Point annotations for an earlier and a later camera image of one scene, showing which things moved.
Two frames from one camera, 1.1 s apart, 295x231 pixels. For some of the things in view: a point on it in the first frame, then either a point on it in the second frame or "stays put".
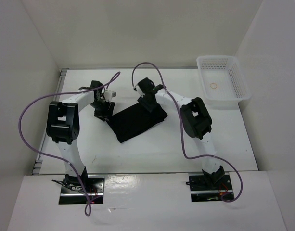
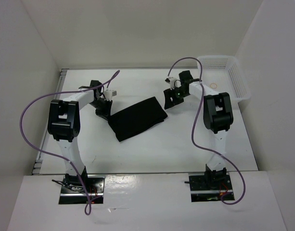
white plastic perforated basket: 223,81 stays put
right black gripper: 149,106 to 168,94
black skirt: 133,119 stays put
